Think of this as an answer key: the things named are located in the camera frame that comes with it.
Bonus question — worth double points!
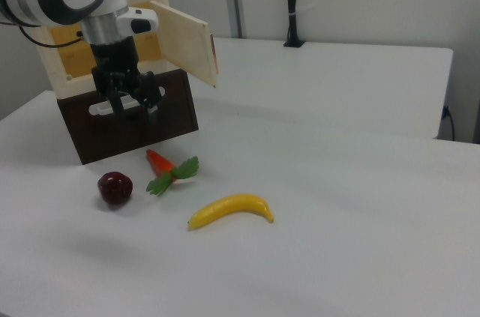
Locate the dark red toy fruit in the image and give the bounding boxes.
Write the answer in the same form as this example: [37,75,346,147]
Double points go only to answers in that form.
[97,171,134,206]

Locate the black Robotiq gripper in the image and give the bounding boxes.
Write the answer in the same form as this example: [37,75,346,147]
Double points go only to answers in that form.
[89,36,166,125]

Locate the orange door handle strip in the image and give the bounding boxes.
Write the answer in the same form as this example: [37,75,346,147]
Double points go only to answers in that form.
[209,31,220,71]

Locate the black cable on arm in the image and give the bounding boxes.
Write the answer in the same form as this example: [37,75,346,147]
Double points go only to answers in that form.
[17,23,95,49]

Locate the orange toy carrot green leaves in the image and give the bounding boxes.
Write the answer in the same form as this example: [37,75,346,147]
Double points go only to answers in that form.
[145,148,200,198]

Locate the dark brown wooden box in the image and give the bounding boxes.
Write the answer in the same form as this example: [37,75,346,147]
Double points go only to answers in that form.
[56,68,200,166]

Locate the cream cabinet door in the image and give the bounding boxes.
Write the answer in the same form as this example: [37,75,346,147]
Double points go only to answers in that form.
[149,0,220,89]

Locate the yellow toy banana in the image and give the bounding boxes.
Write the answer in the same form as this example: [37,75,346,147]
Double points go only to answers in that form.
[186,193,275,232]

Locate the black cable at table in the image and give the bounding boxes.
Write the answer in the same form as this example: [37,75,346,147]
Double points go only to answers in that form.
[442,105,457,142]

